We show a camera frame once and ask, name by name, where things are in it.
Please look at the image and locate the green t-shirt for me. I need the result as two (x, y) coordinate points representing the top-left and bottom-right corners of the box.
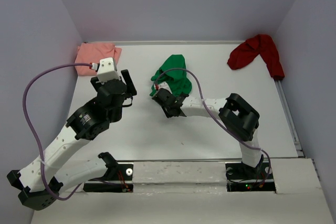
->
(151, 55), (192, 97)

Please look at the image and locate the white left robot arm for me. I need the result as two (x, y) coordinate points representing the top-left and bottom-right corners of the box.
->
(7, 70), (137, 211)

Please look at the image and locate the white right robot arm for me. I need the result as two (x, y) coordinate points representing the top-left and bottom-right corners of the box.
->
(152, 88), (265, 180)

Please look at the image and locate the folded pink t-shirt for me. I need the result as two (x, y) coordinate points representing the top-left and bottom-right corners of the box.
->
(75, 42), (122, 68)

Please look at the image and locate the red t-shirt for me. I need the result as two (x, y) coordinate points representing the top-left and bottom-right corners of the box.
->
(227, 34), (285, 80)

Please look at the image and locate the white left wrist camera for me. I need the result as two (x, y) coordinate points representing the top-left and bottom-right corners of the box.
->
(90, 57), (120, 84)

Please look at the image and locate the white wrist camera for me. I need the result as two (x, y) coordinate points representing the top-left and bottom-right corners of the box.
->
(153, 81), (172, 93)
(90, 57), (120, 84)

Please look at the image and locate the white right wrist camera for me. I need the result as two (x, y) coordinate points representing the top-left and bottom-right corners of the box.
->
(153, 81), (172, 93)

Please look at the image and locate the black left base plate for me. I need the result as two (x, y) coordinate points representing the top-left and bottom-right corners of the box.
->
(82, 162), (134, 193)

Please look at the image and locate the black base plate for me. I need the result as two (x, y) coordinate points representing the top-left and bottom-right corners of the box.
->
(82, 162), (134, 193)
(225, 162), (276, 193)

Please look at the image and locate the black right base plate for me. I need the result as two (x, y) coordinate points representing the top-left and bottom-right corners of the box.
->
(225, 162), (276, 193)

